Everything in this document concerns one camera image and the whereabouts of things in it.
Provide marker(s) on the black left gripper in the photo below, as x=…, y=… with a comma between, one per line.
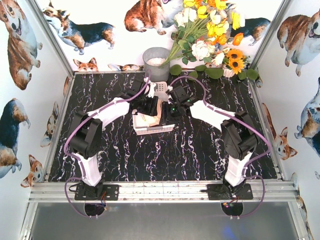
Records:
x=152, y=106

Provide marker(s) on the white perforated storage basket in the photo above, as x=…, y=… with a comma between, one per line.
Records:
x=144, y=124

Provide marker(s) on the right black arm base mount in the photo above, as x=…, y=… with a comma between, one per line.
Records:
x=225, y=191

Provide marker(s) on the cream glove off table edge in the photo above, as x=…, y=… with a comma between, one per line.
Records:
x=150, y=120

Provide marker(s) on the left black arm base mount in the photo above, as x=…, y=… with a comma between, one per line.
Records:
x=85, y=192

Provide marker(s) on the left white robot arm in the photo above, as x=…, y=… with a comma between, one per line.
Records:
x=85, y=133

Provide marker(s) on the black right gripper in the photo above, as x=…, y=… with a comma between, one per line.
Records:
x=165, y=115

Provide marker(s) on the grey metal bucket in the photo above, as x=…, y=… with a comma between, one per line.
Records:
x=155, y=62

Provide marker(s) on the artificial flower bouquet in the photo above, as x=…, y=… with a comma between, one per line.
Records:
x=210, y=31

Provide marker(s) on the aluminium front rail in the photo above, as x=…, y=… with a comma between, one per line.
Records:
x=162, y=192

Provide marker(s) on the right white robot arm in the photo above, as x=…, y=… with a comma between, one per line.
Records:
x=238, y=138

